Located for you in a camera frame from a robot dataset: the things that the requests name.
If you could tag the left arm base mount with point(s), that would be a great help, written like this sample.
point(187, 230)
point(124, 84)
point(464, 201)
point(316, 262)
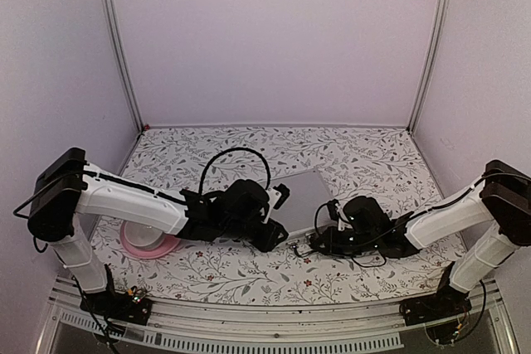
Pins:
point(133, 306)

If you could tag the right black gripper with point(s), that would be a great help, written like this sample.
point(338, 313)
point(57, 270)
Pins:
point(328, 237)

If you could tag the left aluminium frame post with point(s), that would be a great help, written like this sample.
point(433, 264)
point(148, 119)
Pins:
point(121, 63)

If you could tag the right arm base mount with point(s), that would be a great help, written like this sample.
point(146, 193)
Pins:
point(443, 303)

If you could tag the right aluminium frame post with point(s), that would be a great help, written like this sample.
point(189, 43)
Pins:
point(429, 64)

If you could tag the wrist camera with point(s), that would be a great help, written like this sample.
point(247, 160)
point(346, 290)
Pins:
point(334, 213)
point(276, 198)

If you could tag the aluminium poker case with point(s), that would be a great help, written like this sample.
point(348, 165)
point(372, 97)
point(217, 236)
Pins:
point(308, 191)

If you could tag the aluminium frame post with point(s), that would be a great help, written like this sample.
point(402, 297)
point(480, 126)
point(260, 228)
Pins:
point(429, 64)
point(121, 63)

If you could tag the pink plate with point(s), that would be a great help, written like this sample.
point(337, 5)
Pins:
point(169, 244)

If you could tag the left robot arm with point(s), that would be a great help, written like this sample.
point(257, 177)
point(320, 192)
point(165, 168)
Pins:
point(73, 186)

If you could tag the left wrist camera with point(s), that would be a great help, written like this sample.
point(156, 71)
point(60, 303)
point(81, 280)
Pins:
point(276, 198)

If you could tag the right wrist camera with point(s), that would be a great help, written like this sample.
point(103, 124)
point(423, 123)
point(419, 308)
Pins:
point(334, 213)

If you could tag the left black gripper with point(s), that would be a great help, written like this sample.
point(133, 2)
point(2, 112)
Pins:
point(270, 241)

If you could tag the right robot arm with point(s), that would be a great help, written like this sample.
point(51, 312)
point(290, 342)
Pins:
point(500, 196)

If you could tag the white bowl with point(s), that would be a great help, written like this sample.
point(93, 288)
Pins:
point(142, 236)

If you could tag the front aluminium rail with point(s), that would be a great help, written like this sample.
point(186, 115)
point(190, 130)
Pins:
point(187, 327)

